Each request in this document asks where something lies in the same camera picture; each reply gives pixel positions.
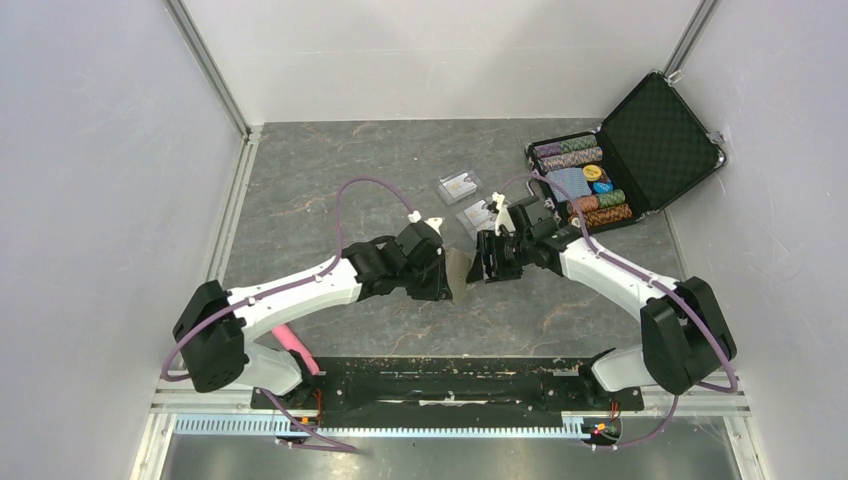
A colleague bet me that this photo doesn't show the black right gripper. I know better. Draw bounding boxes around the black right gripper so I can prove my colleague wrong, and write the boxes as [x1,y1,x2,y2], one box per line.
[466,229,533,283]

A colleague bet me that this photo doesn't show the clear acrylic card box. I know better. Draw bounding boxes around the clear acrylic card box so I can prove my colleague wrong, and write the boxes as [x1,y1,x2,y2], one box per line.
[456,199,497,240]
[437,170,481,205]

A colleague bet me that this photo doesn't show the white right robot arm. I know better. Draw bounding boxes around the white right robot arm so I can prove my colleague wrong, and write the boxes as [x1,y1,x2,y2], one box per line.
[467,193,738,408]

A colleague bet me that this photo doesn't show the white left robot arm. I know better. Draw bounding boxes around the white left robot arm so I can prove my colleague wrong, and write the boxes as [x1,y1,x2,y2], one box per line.
[161,217,451,408]

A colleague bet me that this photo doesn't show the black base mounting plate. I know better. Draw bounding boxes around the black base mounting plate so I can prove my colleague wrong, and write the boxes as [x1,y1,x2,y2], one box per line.
[280,357,644,428]

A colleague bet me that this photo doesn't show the poker chips in case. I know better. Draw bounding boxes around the poker chips in case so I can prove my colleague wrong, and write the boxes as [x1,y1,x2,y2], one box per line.
[528,133,635,230]

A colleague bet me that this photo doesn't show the black poker chip case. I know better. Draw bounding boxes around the black poker chip case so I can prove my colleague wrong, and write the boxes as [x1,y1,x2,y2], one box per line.
[525,71,727,234]

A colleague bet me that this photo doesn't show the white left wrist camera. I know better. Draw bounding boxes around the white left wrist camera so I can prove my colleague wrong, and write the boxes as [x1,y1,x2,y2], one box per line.
[407,210,444,236]

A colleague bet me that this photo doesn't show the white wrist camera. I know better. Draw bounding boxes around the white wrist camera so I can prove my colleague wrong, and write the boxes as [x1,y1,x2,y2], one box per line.
[487,192,515,236]
[407,210,444,236]

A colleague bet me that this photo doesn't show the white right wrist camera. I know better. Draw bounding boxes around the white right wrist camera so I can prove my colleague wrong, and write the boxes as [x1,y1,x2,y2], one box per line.
[487,192,515,236]

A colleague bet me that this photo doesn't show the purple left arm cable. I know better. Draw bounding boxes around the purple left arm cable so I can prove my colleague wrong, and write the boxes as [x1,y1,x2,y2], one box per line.
[160,176,425,454]

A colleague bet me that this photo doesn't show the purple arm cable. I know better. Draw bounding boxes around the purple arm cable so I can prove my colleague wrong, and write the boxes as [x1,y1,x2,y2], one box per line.
[160,176,425,454]
[495,170,739,452]

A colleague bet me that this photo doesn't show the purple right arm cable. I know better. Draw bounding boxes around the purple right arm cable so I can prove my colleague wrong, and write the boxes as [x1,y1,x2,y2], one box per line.
[495,170,739,452]

